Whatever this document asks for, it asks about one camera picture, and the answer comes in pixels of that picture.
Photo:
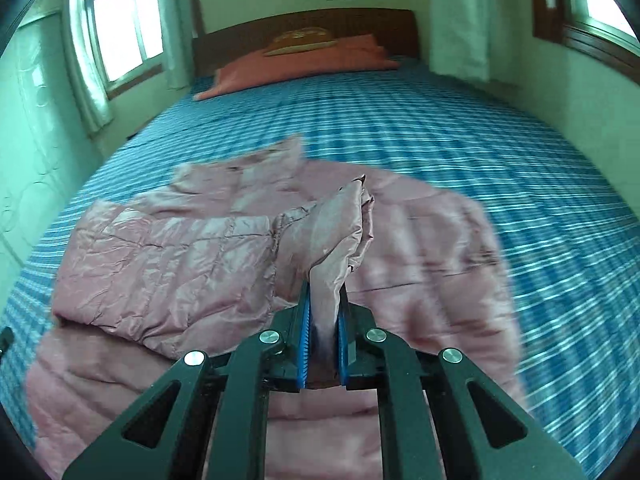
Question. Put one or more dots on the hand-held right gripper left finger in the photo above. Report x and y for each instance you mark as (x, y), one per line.
(303, 345)

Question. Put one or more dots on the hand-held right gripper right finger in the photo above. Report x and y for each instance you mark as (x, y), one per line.
(344, 345)

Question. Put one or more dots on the pink down jacket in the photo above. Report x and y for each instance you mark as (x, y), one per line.
(175, 260)

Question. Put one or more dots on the bed with blue plaid sheet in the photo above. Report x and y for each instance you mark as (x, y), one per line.
(450, 160)

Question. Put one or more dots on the red pillow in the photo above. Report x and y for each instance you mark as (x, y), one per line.
(280, 67)

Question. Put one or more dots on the brown patterned pillow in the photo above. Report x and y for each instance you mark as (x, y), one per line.
(300, 40)

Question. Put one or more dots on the wooden headboard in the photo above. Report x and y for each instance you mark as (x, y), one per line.
(240, 35)

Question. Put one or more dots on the white patterned wardrobe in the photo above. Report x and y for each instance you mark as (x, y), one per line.
(40, 135)

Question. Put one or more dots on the pale green curtain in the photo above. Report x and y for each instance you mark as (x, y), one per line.
(87, 60)
(175, 25)

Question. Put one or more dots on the white curtain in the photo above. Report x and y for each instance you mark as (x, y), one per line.
(460, 20)

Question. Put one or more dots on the window with pale frame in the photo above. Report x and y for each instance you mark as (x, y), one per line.
(120, 20)

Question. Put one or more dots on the window with brown wooden frame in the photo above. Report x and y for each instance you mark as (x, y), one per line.
(585, 5)

